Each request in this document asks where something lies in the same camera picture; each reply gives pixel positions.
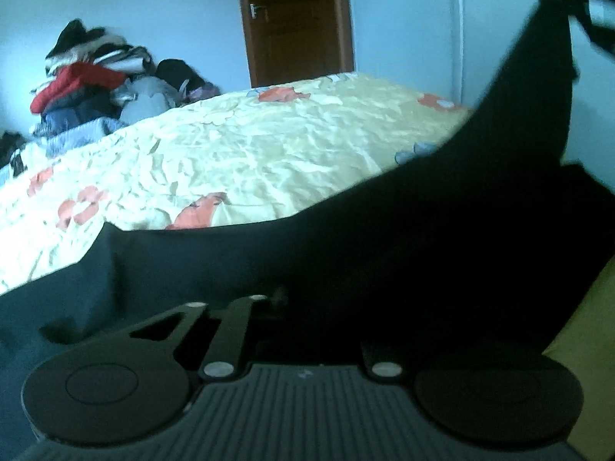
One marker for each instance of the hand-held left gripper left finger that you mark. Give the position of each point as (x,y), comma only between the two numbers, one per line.
(239,319)

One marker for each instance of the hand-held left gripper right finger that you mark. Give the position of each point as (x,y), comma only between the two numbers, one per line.
(384,364)

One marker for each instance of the black pants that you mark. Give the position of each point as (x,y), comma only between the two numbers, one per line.
(384,273)

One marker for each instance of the bed with yellow floral bedspread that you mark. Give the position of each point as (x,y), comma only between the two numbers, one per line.
(240,153)

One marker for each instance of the blue striped blanket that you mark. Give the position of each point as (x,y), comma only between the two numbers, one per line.
(79,135)

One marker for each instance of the black bag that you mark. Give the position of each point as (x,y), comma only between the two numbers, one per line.
(180,74)

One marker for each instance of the pile of clothes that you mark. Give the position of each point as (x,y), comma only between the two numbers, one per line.
(91,81)

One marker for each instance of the dark cloth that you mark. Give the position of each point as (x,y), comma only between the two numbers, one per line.
(10,149)

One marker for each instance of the brown wooden door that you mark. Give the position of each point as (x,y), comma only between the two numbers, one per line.
(298,24)

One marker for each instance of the white wall pipe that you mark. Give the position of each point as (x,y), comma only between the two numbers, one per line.
(456,33)

